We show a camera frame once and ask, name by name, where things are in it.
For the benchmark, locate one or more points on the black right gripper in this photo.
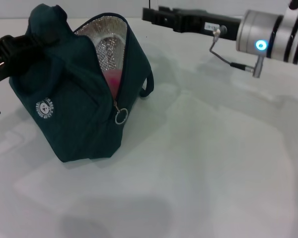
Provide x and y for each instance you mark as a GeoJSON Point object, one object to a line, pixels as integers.
{"type": "Point", "coordinates": [193, 22]}

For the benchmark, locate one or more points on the pink toy peach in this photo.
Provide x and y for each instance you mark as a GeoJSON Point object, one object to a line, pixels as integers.
{"type": "Point", "coordinates": [114, 79]}

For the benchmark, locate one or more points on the dark teal insulated lunch bag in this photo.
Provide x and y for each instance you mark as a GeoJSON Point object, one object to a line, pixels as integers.
{"type": "Point", "coordinates": [72, 119]}

